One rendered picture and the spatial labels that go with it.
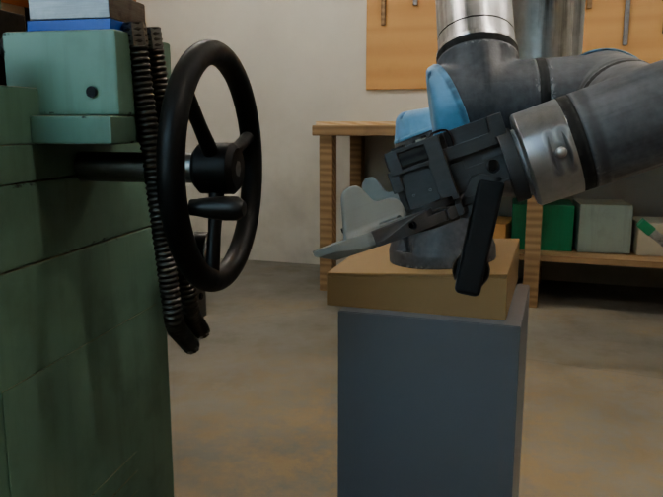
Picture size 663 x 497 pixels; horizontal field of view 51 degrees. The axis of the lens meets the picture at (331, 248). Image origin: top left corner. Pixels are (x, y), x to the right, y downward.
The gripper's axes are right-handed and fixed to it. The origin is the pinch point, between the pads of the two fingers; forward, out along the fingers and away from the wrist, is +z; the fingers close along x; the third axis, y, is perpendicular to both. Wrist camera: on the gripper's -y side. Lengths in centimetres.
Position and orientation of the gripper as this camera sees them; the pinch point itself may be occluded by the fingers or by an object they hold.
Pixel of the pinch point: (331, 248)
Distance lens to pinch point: 69.7
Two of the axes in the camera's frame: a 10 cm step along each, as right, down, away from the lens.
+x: -1.9, 1.7, -9.7
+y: -3.4, -9.4, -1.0
